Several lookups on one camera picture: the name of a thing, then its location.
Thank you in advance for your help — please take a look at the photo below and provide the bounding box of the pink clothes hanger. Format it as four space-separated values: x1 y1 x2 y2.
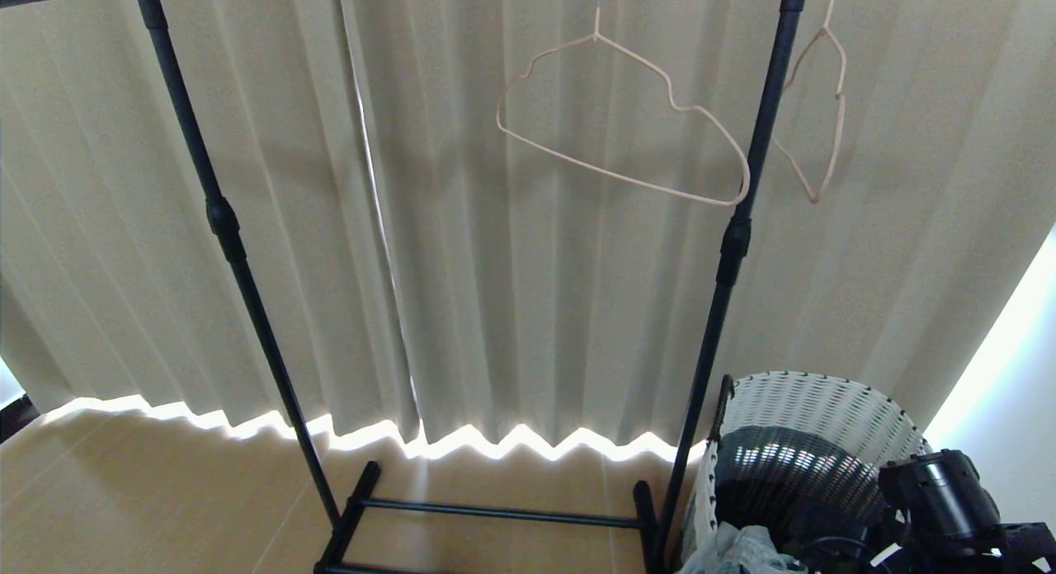
771 0 848 205
496 0 752 208

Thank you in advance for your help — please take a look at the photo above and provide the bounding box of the white laundry basket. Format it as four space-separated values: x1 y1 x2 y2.
678 371 933 574

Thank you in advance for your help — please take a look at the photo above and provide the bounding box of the black clothes rack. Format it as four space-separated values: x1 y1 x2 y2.
0 0 813 574

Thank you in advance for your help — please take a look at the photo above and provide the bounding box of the pale grey garment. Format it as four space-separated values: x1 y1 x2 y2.
676 520 813 574

